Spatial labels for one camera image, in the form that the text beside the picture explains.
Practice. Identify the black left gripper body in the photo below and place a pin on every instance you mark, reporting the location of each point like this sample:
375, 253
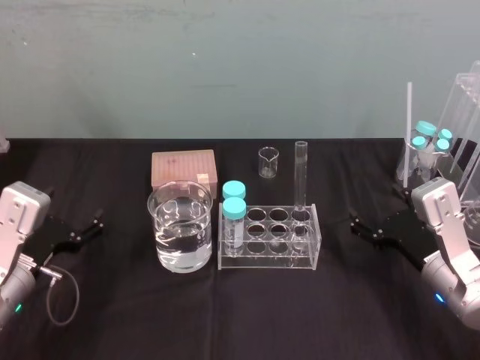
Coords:
50, 236

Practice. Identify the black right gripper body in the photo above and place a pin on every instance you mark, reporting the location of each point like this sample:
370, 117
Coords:
410, 238

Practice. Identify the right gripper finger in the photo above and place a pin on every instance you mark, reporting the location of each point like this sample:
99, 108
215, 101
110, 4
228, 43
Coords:
402, 193
369, 232

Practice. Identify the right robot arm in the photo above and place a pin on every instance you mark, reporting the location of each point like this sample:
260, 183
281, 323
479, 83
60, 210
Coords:
450, 240

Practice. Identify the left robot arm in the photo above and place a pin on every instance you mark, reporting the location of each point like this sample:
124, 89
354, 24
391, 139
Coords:
15, 225

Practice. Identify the teal capped sample tube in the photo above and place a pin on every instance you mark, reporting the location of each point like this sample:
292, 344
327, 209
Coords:
442, 145
419, 143
445, 134
234, 189
425, 127
234, 225

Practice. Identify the long clear glass test tube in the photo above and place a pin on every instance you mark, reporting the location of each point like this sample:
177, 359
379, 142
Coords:
301, 176

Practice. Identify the large glass beaker with water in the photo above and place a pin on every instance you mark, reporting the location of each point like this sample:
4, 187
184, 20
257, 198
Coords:
180, 232

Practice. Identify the clear acrylic test tube rack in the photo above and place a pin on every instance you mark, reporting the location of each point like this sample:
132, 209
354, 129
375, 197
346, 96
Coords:
273, 258

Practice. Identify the small empty glass beaker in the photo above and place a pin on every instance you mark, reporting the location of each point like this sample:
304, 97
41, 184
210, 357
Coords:
267, 163

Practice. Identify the clear glass conical flask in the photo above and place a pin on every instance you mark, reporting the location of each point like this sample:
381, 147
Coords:
408, 168

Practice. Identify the white stirring rod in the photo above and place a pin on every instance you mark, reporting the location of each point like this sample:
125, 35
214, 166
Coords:
408, 131

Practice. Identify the round clear glass flask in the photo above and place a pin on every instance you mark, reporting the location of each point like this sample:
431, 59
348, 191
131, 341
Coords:
473, 221

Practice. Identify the small pale object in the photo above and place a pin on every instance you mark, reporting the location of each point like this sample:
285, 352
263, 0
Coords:
2, 145

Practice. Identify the clear acrylic stand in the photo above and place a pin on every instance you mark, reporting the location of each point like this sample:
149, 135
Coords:
463, 112

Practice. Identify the pink pipette tip box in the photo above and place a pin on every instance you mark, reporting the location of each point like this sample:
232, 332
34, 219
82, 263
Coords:
180, 165

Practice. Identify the black table cloth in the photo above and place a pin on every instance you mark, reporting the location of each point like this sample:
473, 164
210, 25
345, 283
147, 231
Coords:
240, 318

